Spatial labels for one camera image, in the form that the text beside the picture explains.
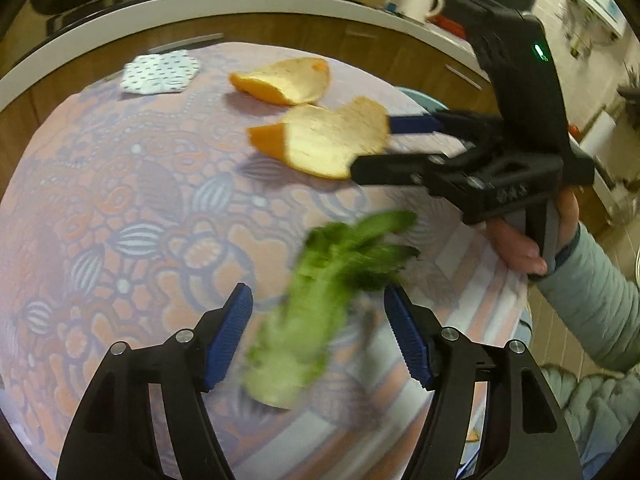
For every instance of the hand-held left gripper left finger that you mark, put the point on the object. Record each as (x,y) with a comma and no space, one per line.
(227,340)

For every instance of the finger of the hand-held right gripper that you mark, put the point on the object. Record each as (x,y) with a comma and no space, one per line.
(415,124)
(385,169)

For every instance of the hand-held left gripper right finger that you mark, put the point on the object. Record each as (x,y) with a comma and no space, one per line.
(407,340)

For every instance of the light blue plastic basket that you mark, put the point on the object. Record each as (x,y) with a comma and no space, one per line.
(425,99)

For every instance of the pomelo peel piece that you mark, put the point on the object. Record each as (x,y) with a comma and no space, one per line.
(330,140)
(295,82)

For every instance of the green leafy vegetable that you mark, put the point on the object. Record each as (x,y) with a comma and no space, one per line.
(300,320)

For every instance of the person's right forearm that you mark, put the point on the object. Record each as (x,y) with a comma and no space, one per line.
(595,300)

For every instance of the person's right hand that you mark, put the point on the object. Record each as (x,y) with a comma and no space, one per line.
(515,247)

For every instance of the white paper towel roll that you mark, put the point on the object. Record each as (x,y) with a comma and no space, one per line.
(597,135)

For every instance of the red plastic tray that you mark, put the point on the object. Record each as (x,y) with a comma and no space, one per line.
(445,25)

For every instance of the white mug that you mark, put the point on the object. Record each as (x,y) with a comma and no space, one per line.
(415,0)

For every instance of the white water heater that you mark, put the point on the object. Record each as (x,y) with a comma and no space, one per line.
(600,7)

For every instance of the floral pink purple blanket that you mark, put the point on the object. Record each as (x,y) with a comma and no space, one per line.
(125,185)

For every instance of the pale green knitted fabric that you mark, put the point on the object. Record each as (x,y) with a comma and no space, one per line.
(585,410)

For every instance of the white dotted cloth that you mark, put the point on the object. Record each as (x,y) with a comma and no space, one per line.
(160,72)

